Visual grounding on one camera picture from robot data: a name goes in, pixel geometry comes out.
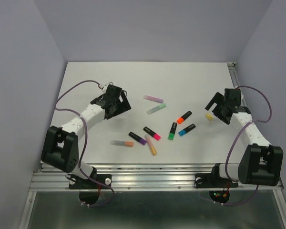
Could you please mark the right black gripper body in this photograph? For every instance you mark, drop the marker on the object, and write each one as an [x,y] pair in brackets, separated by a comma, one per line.
[219,112]

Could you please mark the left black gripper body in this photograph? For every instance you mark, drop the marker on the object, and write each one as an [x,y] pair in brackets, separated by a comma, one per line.
[116,104]

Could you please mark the yellow highlighter cap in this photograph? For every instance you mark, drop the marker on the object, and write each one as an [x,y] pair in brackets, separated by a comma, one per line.
[209,117]

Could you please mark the purple black highlighter body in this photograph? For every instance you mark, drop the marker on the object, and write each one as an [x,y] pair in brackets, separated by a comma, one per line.
[137,138]

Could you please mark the peach pastel highlighter body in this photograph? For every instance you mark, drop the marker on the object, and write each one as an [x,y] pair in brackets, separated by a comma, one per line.
[121,143]

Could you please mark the gold pastel highlighter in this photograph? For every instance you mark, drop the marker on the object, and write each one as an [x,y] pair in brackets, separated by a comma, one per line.
[150,145]

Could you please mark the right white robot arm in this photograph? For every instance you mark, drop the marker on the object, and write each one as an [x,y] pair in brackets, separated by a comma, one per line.
[261,162]

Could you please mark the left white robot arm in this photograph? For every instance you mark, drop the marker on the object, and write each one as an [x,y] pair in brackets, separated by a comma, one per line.
[61,145]

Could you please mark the pink pastel highlighter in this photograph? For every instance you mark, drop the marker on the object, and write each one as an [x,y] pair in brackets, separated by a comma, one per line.
[153,99]

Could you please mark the orange black highlighter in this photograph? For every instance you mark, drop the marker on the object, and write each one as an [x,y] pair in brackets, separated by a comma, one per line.
[184,117]

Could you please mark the pink black highlighter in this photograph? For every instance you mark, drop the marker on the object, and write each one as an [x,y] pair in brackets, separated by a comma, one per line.
[152,133]

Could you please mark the blue black highlighter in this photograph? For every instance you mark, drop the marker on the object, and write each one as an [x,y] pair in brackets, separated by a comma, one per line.
[187,129]

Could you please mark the green black highlighter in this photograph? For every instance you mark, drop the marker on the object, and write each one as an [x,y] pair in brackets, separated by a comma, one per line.
[172,131]

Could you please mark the aluminium right side rail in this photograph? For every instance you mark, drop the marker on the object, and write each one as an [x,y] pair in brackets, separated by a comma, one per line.
[238,120]

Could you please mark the aluminium front rail frame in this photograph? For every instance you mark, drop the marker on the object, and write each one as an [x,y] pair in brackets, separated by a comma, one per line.
[147,196]

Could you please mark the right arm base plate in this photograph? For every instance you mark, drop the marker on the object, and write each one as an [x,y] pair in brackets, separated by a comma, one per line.
[207,180]

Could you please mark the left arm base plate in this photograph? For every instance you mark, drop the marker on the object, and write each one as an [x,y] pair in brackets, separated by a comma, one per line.
[78,183]

